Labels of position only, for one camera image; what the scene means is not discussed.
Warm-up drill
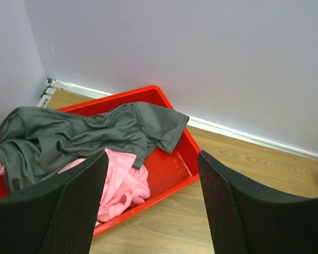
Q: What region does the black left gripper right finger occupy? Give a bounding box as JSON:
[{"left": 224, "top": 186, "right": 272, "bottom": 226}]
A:
[{"left": 198, "top": 151, "right": 318, "bottom": 253}]

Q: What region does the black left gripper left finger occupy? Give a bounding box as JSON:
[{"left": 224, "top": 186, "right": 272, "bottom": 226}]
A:
[{"left": 0, "top": 151, "right": 109, "bottom": 253}]

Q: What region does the grey t-shirt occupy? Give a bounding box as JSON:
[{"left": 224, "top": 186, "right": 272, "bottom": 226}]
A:
[{"left": 0, "top": 102, "right": 189, "bottom": 191}]

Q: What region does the pink t-shirt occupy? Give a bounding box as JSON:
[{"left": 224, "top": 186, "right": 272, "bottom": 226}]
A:
[{"left": 0, "top": 148, "right": 150, "bottom": 225}]

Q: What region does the red plastic tray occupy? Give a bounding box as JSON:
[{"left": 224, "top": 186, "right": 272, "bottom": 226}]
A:
[{"left": 0, "top": 85, "right": 201, "bottom": 238}]

